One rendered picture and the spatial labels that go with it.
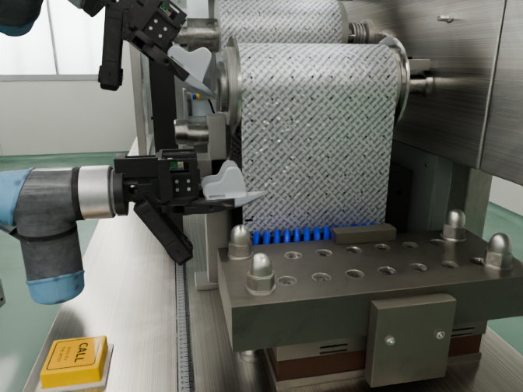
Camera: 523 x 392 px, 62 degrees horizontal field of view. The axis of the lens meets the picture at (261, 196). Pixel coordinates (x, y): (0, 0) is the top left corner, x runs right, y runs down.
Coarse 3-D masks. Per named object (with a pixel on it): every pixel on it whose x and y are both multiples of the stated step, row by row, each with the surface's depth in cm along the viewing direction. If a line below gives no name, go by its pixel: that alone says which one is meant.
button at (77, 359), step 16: (96, 336) 60; (64, 352) 57; (80, 352) 57; (96, 352) 57; (48, 368) 54; (64, 368) 54; (80, 368) 54; (96, 368) 54; (48, 384) 53; (64, 384) 54
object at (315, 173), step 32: (256, 128) 62; (288, 128) 63; (320, 128) 64; (352, 128) 65; (384, 128) 66; (256, 160) 64; (288, 160) 65; (320, 160) 66; (352, 160) 67; (384, 160) 68; (288, 192) 66; (320, 192) 67; (352, 192) 68; (384, 192) 69; (256, 224) 67; (288, 224) 68; (320, 224) 69
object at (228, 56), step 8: (224, 48) 65; (224, 56) 65; (232, 56) 61; (232, 64) 60; (232, 72) 60; (400, 72) 65; (232, 80) 60; (400, 80) 65; (232, 88) 60; (400, 88) 65; (232, 96) 61; (232, 104) 62; (224, 112) 69; (232, 112) 62; (232, 120) 64; (240, 120) 64
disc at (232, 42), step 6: (228, 42) 66; (234, 42) 61; (234, 48) 60; (234, 54) 61; (240, 72) 59; (240, 78) 59; (240, 84) 59; (240, 90) 59; (240, 96) 59; (240, 102) 60; (240, 108) 60; (240, 114) 61; (234, 126) 65; (234, 132) 65
